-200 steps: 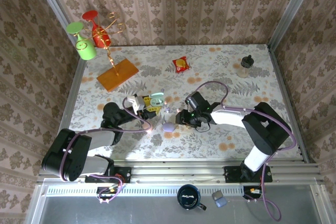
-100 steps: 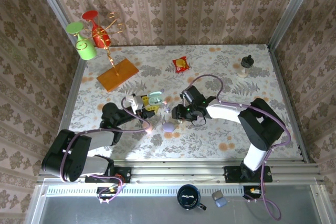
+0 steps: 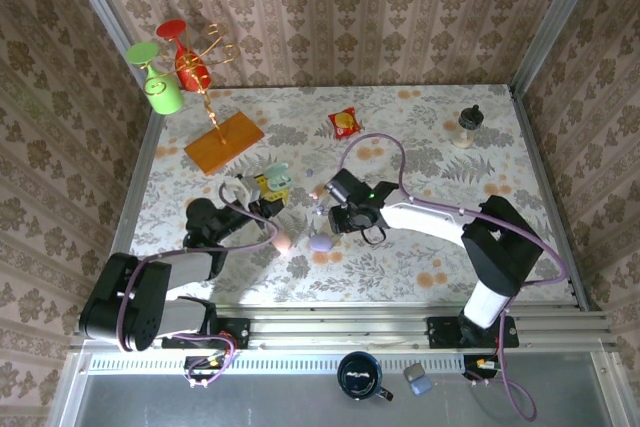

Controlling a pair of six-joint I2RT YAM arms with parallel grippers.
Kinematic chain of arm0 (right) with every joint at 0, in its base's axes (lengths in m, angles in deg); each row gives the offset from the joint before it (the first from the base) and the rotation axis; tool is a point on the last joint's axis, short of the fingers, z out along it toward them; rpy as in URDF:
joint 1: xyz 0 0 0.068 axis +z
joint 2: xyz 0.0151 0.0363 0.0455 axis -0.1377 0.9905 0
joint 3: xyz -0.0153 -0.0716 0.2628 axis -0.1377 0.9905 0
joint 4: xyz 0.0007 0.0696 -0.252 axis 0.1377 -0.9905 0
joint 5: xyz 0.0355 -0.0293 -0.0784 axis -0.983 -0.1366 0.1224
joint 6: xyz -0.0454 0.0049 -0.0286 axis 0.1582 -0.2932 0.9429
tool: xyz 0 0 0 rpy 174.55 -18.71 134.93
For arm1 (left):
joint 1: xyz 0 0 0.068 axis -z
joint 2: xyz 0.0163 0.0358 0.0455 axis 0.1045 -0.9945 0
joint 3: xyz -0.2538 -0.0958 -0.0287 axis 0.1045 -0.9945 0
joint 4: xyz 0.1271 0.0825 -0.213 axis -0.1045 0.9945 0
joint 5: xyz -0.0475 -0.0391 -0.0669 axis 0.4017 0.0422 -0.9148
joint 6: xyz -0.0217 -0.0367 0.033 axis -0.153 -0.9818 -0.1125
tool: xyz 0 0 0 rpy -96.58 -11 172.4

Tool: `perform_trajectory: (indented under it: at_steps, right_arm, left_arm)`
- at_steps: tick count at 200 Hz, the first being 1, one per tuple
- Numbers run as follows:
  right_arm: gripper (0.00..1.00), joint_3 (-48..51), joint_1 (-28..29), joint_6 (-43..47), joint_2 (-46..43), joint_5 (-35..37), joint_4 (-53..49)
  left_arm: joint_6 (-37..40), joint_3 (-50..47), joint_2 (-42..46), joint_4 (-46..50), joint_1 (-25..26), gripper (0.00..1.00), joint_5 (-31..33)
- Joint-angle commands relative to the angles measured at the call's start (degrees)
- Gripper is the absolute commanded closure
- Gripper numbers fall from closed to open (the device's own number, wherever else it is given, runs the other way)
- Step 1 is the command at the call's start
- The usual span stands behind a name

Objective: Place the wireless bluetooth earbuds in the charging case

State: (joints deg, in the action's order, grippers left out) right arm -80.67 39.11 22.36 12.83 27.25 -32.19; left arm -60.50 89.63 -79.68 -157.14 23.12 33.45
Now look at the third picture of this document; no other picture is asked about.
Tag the green earbud case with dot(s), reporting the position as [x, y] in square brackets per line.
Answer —
[276, 174]

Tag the pink earbud case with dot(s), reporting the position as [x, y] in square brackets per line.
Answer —
[283, 243]

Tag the lavender earbud case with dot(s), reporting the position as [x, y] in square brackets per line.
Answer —
[321, 242]

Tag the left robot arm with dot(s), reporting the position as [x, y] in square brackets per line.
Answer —
[125, 307]

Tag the red snack packet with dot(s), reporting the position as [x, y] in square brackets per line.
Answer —
[345, 123]

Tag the green wine glass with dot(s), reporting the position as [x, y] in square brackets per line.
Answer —
[165, 97]

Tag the black mug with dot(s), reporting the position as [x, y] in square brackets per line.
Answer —
[357, 377]

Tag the red wine glass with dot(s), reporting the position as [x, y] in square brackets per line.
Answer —
[171, 29]

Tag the small grey-blue box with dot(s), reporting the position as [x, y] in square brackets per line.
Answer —
[419, 384]

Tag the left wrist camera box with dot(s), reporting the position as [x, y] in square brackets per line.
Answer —
[242, 190]

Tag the aluminium side rail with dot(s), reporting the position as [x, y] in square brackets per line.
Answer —
[550, 197]
[135, 187]

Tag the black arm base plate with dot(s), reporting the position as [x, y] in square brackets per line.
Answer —
[440, 334]
[235, 332]

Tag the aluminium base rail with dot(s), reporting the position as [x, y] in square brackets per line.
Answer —
[340, 327]

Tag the aluminium corner post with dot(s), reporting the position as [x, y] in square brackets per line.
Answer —
[563, 7]
[101, 7]

